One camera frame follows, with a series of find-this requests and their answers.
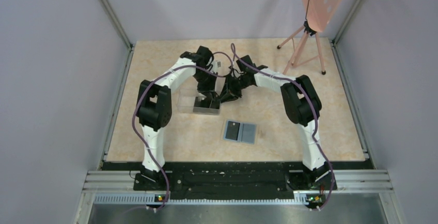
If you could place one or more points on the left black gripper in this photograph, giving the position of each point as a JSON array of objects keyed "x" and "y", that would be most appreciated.
[{"x": 209, "y": 88}]

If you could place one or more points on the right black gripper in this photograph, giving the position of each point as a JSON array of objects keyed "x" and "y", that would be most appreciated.
[{"x": 230, "y": 93}]

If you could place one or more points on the clear plastic card box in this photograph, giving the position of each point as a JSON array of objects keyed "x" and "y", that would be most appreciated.
[{"x": 190, "y": 101}]

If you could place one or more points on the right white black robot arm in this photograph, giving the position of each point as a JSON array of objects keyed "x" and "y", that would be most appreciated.
[{"x": 301, "y": 103}]

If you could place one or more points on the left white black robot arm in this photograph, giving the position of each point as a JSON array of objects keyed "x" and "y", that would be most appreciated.
[{"x": 154, "y": 103}]

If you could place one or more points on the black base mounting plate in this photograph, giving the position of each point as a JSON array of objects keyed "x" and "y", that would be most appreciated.
[{"x": 235, "y": 180}]

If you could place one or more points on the pink tripod music stand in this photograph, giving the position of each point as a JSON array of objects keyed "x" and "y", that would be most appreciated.
[{"x": 318, "y": 14}]

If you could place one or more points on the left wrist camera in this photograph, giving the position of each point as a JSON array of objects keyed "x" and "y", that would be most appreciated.
[{"x": 217, "y": 66}]

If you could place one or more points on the aluminium frame rail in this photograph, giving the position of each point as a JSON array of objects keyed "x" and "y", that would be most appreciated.
[{"x": 118, "y": 187}]

